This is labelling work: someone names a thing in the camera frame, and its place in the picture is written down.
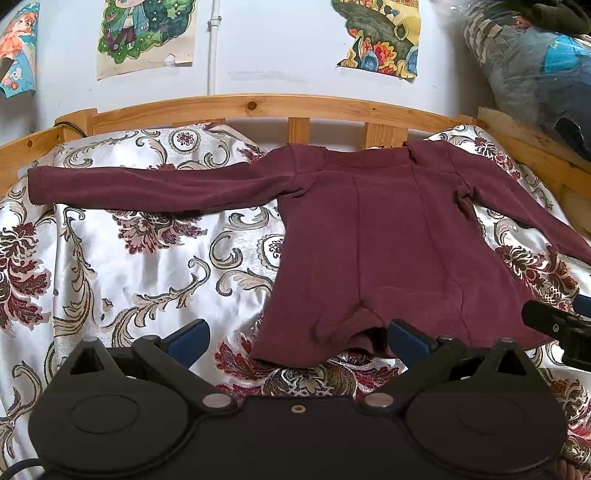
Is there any maroon long-sleeve sweater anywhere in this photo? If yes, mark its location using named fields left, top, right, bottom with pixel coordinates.
left=28, top=140, right=590, bottom=368

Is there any plastic-wrapped bedding bundle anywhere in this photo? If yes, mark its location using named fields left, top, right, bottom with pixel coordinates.
left=460, top=1, right=590, bottom=159

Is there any blond character green poster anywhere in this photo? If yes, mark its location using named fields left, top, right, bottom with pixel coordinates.
left=97, top=0, right=198, bottom=80

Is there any colourful dragon poster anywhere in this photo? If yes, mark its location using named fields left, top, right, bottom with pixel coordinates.
left=332, top=0, right=421, bottom=81

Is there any anime girl poster left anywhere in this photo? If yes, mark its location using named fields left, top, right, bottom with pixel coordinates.
left=1, top=2, right=40, bottom=98

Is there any wooden bed frame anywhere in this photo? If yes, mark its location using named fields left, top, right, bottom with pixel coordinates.
left=1, top=93, right=590, bottom=235

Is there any black cable on frame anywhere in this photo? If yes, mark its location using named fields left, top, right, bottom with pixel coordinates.
left=53, top=120, right=89, bottom=139

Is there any white wall pipe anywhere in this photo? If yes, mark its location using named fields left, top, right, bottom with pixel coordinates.
left=207, top=0, right=221, bottom=95

